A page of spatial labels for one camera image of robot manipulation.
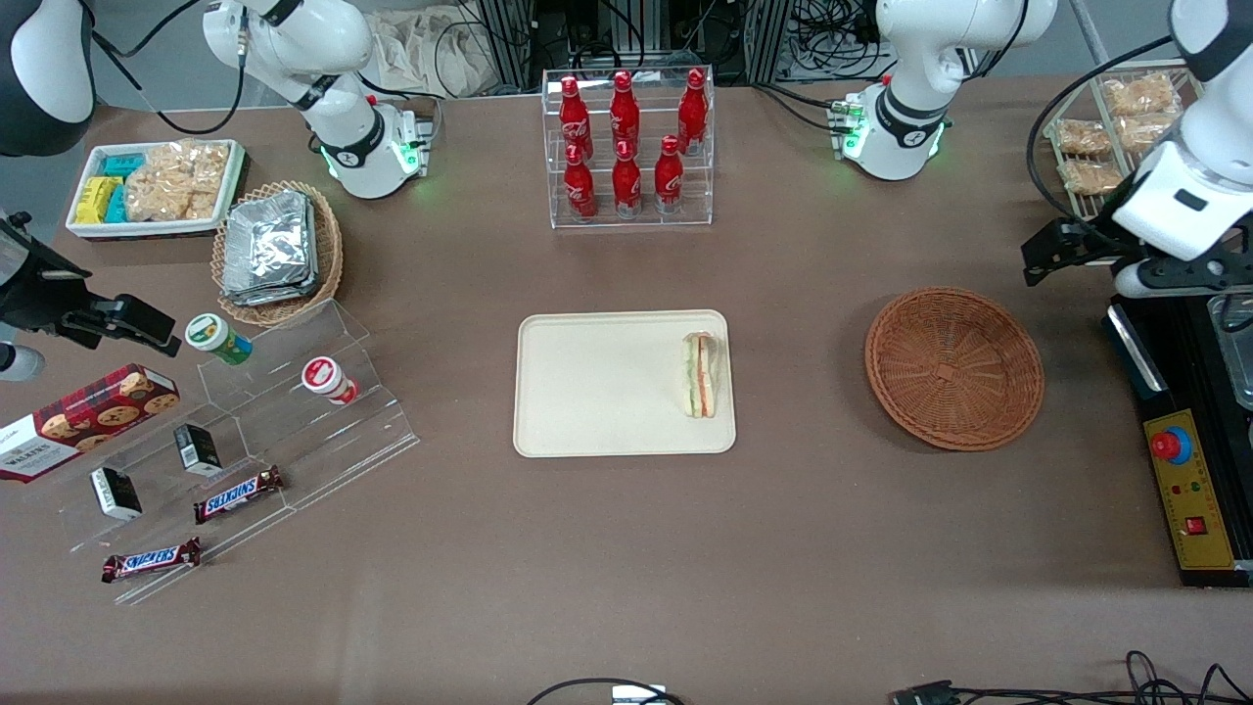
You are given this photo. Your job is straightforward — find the red lidded snack cup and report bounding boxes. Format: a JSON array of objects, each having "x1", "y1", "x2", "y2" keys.
[{"x1": 301, "y1": 356, "x2": 359, "y2": 406}]

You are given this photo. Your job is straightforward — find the yellow snack packet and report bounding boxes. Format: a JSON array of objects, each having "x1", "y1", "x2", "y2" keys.
[{"x1": 74, "y1": 176, "x2": 123, "y2": 225}]

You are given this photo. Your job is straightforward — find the cream cloth bag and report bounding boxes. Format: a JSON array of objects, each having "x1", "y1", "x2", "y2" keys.
[{"x1": 367, "y1": 8, "x2": 500, "y2": 99}]

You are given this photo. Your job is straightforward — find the triangle sandwich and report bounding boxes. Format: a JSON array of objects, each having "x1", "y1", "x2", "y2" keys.
[{"x1": 681, "y1": 331, "x2": 720, "y2": 420}]

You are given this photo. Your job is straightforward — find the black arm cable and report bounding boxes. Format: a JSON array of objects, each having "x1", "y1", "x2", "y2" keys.
[
  {"x1": 1025, "y1": 34, "x2": 1176, "y2": 236},
  {"x1": 91, "y1": 0, "x2": 248, "y2": 137}
]

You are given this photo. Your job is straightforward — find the clear bag of rice crackers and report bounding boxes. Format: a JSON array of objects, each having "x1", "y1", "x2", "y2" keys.
[{"x1": 123, "y1": 139, "x2": 233, "y2": 223}]

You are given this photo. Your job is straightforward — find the clear bag of fried snacks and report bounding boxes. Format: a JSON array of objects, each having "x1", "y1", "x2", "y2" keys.
[
  {"x1": 1055, "y1": 119, "x2": 1114, "y2": 156},
  {"x1": 1116, "y1": 114, "x2": 1187, "y2": 153},
  {"x1": 1103, "y1": 74, "x2": 1181, "y2": 118},
  {"x1": 1060, "y1": 159, "x2": 1127, "y2": 195}
]

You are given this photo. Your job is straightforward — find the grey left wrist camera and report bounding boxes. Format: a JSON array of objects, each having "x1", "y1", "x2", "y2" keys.
[{"x1": 1114, "y1": 262, "x2": 1171, "y2": 300}]

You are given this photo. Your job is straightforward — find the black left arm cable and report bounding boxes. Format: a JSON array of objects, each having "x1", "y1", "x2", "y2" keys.
[{"x1": 1025, "y1": 34, "x2": 1176, "y2": 236}]

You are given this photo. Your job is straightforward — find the red cola bottle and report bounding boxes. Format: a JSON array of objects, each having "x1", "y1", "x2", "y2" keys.
[
  {"x1": 609, "y1": 70, "x2": 642, "y2": 158},
  {"x1": 563, "y1": 144, "x2": 598, "y2": 222},
  {"x1": 653, "y1": 135, "x2": 685, "y2": 215},
  {"x1": 612, "y1": 139, "x2": 644, "y2": 218},
  {"x1": 677, "y1": 68, "x2": 710, "y2": 156},
  {"x1": 558, "y1": 75, "x2": 594, "y2": 163}
]

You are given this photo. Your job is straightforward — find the brown Snickers bar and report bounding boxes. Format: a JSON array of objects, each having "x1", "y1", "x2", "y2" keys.
[
  {"x1": 101, "y1": 537, "x2": 203, "y2": 585},
  {"x1": 193, "y1": 466, "x2": 286, "y2": 525}
]

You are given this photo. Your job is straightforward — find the clear acrylic bottle rack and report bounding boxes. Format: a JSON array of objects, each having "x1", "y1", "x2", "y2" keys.
[{"x1": 541, "y1": 67, "x2": 716, "y2": 230}]

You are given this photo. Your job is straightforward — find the small black box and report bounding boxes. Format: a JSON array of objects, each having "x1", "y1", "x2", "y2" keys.
[
  {"x1": 173, "y1": 423, "x2": 223, "y2": 478},
  {"x1": 90, "y1": 466, "x2": 144, "y2": 521}
]

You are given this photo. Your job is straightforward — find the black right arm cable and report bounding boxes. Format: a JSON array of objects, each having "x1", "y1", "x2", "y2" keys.
[{"x1": 91, "y1": 0, "x2": 248, "y2": 137}]

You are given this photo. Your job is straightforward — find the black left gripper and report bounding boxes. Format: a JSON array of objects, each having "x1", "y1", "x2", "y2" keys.
[{"x1": 1023, "y1": 220, "x2": 1253, "y2": 297}]

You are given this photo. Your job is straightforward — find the black countertop machine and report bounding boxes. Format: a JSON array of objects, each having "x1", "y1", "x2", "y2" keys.
[{"x1": 1104, "y1": 289, "x2": 1253, "y2": 588}]

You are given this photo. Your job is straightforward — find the round brown wicker basket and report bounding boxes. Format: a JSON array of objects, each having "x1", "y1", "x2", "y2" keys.
[{"x1": 864, "y1": 286, "x2": 1045, "y2": 452}]

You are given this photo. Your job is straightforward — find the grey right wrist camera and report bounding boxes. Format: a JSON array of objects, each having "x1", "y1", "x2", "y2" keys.
[{"x1": 0, "y1": 343, "x2": 46, "y2": 384}]

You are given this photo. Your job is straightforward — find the clear acrylic stepped riser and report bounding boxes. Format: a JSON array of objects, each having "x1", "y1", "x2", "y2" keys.
[
  {"x1": 20, "y1": 392, "x2": 295, "y2": 606},
  {"x1": 196, "y1": 299, "x2": 422, "y2": 515}
]

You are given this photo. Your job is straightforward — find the red tartan cookie box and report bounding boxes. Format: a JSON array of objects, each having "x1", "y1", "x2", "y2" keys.
[{"x1": 0, "y1": 363, "x2": 182, "y2": 483}]

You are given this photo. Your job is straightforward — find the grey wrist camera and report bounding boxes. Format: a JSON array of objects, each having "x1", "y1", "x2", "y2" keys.
[
  {"x1": 0, "y1": 343, "x2": 46, "y2": 384},
  {"x1": 1114, "y1": 262, "x2": 1171, "y2": 300}
]

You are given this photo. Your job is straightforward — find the beige plastic tray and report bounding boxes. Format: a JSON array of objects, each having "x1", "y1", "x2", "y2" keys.
[{"x1": 514, "y1": 309, "x2": 737, "y2": 458}]

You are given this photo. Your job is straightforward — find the silver foil packet stack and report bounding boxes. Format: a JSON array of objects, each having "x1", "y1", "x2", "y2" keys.
[{"x1": 221, "y1": 190, "x2": 320, "y2": 307}]

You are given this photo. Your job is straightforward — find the black cable with plug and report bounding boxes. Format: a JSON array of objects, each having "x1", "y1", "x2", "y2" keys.
[{"x1": 889, "y1": 650, "x2": 1253, "y2": 705}]

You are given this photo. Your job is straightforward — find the yellow control panel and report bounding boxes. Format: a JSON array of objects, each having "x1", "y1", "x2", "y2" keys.
[{"x1": 1143, "y1": 408, "x2": 1237, "y2": 573}]

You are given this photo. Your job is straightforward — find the black looped cable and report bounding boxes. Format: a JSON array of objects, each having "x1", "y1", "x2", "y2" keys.
[{"x1": 527, "y1": 678, "x2": 686, "y2": 705}]

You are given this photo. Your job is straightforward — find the white rectangular snack tray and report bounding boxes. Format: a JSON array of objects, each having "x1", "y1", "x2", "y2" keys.
[{"x1": 66, "y1": 139, "x2": 248, "y2": 240}]

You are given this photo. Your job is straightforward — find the steel pan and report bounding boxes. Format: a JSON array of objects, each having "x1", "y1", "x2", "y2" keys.
[{"x1": 1206, "y1": 294, "x2": 1253, "y2": 412}]

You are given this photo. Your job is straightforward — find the oval light wicker basket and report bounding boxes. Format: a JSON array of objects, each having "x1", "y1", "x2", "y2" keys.
[{"x1": 211, "y1": 180, "x2": 345, "y2": 328}]

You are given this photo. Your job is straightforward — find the white wire snack rack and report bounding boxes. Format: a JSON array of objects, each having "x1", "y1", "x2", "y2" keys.
[{"x1": 1043, "y1": 61, "x2": 1253, "y2": 258}]

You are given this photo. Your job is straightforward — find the green lidded snack cup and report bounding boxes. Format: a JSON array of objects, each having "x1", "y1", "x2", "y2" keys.
[{"x1": 185, "y1": 313, "x2": 254, "y2": 366}]

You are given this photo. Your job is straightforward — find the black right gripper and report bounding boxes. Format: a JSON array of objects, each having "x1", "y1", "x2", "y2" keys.
[{"x1": 0, "y1": 211, "x2": 183, "y2": 357}]

